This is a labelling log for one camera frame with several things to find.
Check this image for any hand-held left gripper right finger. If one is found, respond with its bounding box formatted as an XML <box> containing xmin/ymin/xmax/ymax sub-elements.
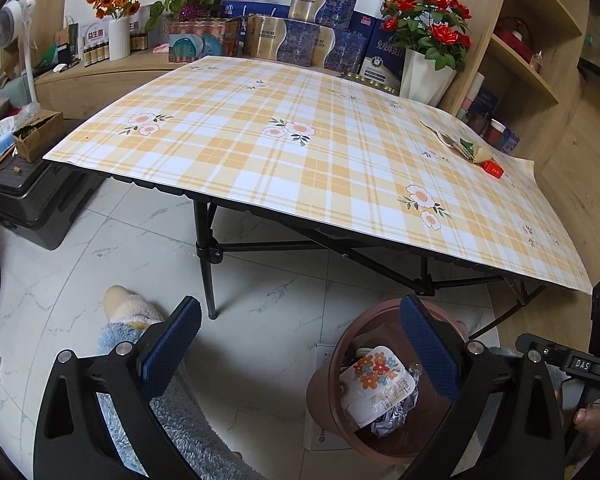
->
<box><xmin>400</xmin><ymin>294</ymin><xmax>567</xmax><ymax>480</ymax></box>

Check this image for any crumpled silver wrapper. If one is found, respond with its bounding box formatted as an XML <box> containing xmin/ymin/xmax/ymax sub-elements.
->
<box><xmin>370</xmin><ymin>400</ymin><xmax>416</xmax><ymax>436</ymax></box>

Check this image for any wooden sideboard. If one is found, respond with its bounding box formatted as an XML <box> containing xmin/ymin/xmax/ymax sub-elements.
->
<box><xmin>32</xmin><ymin>50</ymin><xmax>191</xmax><ymax>121</ymax></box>

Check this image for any teal shell print box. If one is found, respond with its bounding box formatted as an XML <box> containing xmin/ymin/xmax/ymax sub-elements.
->
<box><xmin>168</xmin><ymin>34</ymin><xmax>227</xmax><ymax>64</ymax></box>

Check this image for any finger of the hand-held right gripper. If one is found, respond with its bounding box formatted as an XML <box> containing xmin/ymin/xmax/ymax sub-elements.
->
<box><xmin>515</xmin><ymin>332</ymin><xmax>565</xmax><ymax>368</ymax></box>

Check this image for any open cardboard box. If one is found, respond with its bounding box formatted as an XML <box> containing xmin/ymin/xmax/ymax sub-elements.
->
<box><xmin>11</xmin><ymin>110</ymin><xmax>66</xmax><ymax>163</ymax></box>

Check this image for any small kraft paper bag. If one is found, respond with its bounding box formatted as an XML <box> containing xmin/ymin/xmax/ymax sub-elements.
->
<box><xmin>55</xmin><ymin>16</ymin><xmax>83</xmax><ymax>56</ymax></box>

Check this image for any dark blue carton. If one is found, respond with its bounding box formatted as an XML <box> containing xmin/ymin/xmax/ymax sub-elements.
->
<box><xmin>352</xmin><ymin>12</ymin><xmax>382</xmax><ymax>36</ymax></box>

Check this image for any red basket on shelf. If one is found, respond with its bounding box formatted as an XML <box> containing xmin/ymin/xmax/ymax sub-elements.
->
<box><xmin>495</xmin><ymin>16</ymin><xmax>536</xmax><ymax>63</ymax></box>

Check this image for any red rose bouquet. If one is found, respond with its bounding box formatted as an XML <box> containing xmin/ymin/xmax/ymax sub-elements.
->
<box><xmin>380</xmin><ymin>0</ymin><xmax>473</xmax><ymax>71</ymax></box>

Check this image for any folding table, plaid cloth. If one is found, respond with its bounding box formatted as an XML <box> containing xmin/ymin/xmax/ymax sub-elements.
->
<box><xmin>42</xmin><ymin>55</ymin><xmax>593</xmax><ymax>296</ymax></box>

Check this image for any blue gold gift box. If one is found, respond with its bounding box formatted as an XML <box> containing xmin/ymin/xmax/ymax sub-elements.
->
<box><xmin>242</xmin><ymin>15</ymin><xmax>318</xmax><ymax>67</ymax></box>
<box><xmin>287</xmin><ymin>0</ymin><xmax>359</xmax><ymax>31</ymax></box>
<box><xmin>315</xmin><ymin>27</ymin><xmax>366</xmax><ymax>73</ymax></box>

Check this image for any blue gift box with handle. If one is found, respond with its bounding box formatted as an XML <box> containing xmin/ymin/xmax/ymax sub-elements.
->
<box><xmin>221</xmin><ymin>0</ymin><xmax>293</xmax><ymax>21</ymax></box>

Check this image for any person's left fluffy trouser leg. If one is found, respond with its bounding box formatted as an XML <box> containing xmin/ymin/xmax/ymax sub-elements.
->
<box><xmin>96</xmin><ymin>322</ymin><xmax>266</xmax><ymax>480</ymax></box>

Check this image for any wooden shelf unit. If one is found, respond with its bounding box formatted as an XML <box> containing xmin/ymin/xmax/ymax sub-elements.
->
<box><xmin>437</xmin><ymin>0</ymin><xmax>600</xmax><ymax>161</ymax></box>

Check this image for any gold embossed tray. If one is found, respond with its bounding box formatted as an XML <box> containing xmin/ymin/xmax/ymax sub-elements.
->
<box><xmin>342</xmin><ymin>72</ymin><xmax>401</xmax><ymax>96</ymax></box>

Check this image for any row of small brown bottles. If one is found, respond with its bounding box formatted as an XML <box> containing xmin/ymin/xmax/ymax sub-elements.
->
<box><xmin>82</xmin><ymin>34</ymin><xmax>148</xmax><ymax>67</ymax></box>

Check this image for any black suitcase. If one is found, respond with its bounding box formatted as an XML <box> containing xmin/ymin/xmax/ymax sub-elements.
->
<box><xmin>0</xmin><ymin>157</ymin><xmax>106</xmax><ymax>251</ymax></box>

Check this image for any white floral print packet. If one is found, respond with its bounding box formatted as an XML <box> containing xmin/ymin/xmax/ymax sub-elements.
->
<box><xmin>339</xmin><ymin>344</ymin><xmax>418</xmax><ymax>428</ymax></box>

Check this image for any white standing fan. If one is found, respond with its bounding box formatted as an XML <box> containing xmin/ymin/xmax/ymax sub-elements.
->
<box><xmin>0</xmin><ymin>0</ymin><xmax>43</xmax><ymax>111</ymax></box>

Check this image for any blue printed carton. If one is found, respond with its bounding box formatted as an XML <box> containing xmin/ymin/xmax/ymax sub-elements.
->
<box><xmin>472</xmin><ymin>87</ymin><xmax>499</xmax><ymax>128</ymax></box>

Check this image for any white ribbed vase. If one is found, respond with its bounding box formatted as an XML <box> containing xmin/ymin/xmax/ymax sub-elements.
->
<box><xmin>107</xmin><ymin>16</ymin><xmax>132</xmax><ymax>62</ymax></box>

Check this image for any person's right hand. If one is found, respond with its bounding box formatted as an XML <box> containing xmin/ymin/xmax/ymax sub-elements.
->
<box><xmin>574</xmin><ymin>400</ymin><xmax>600</xmax><ymax>434</ymax></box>

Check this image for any brown plastic bin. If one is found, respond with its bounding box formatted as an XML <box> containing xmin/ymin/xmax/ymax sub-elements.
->
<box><xmin>306</xmin><ymin>297</ymin><xmax>468</xmax><ymax>463</ymax></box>

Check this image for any white green label box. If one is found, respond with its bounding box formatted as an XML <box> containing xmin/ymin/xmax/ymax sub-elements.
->
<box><xmin>80</xmin><ymin>20</ymin><xmax>141</xmax><ymax>48</ymax></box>

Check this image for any blue tissue pack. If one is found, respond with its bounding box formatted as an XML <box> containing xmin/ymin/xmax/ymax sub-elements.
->
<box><xmin>0</xmin><ymin>120</ymin><xmax>21</xmax><ymax>158</ymax></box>

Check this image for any orange flower bouquet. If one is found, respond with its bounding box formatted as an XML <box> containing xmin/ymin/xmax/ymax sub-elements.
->
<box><xmin>85</xmin><ymin>0</ymin><xmax>143</xmax><ymax>23</ymax></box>

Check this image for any stack of pastel paper cups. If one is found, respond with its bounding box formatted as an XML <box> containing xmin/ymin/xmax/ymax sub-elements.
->
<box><xmin>457</xmin><ymin>72</ymin><xmax>486</xmax><ymax>121</ymax></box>

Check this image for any pile of torn white packets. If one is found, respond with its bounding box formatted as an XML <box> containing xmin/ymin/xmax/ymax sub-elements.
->
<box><xmin>420</xmin><ymin>119</ymin><xmax>495</xmax><ymax>163</ymax></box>

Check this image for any blue white supplement box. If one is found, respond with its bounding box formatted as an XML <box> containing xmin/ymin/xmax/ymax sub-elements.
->
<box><xmin>357</xmin><ymin>17</ymin><xmax>411</xmax><ymax>92</ymax></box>

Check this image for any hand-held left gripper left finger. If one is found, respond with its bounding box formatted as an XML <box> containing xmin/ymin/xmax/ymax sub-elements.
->
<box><xmin>32</xmin><ymin>296</ymin><xmax>202</xmax><ymax>480</ymax></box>

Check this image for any person's left fluffy slipper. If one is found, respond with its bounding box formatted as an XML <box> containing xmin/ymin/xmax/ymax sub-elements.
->
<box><xmin>101</xmin><ymin>285</ymin><xmax>167</xmax><ymax>333</ymax></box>

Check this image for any black folding table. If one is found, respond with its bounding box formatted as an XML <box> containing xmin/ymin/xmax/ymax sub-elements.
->
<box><xmin>107</xmin><ymin>172</ymin><xmax>548</xmax><ymax>341</ymax></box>

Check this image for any red paper cup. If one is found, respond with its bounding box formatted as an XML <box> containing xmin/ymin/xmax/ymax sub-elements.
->
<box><xmin>485</xmin><ymin>120</ymin><xmax>508</xmax><ymax>147</ymax></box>

